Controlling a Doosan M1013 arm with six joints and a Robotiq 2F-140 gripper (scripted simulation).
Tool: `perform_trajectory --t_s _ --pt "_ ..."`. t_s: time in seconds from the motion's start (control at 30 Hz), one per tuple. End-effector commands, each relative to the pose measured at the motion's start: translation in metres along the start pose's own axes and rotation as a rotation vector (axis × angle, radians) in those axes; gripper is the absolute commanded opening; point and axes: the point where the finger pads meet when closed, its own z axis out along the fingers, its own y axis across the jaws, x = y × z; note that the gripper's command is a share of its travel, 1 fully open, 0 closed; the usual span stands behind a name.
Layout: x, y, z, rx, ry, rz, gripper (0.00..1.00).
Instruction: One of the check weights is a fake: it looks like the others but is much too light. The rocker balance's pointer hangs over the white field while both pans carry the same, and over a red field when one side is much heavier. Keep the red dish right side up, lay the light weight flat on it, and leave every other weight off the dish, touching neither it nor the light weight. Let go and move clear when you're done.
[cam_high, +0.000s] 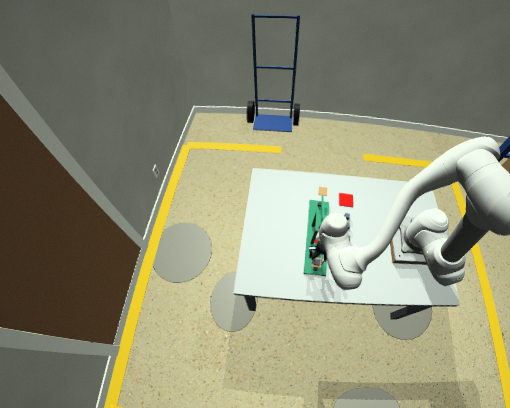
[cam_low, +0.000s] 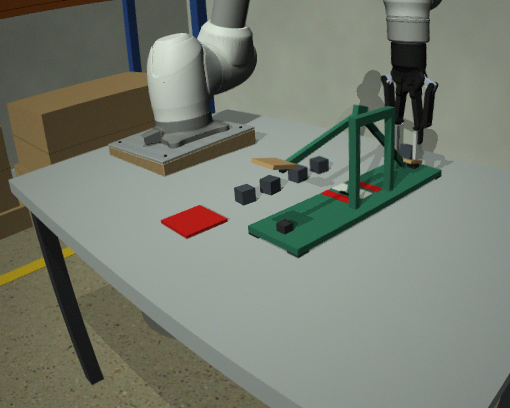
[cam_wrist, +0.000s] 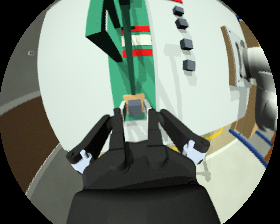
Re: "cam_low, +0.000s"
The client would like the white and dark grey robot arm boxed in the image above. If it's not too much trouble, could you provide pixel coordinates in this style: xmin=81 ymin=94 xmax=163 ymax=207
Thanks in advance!
xmin=141 ymin=0 xmax=442 ymax=148

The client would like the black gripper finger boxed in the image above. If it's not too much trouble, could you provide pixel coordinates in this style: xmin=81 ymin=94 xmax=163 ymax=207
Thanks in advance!
xmin=381 ymin=73 xmax=408 ymax=153
xmin=407 ymin=77 xmax=438 ymax=160

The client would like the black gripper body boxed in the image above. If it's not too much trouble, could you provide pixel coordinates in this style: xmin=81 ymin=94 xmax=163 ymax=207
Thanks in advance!
xmin=391 ymin=42 xmax=428 ymax=92

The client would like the flat red square plate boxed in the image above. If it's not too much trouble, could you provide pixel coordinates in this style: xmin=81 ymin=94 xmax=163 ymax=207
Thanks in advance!
xmin=161 ymin=205 xmax=228 ymax=239

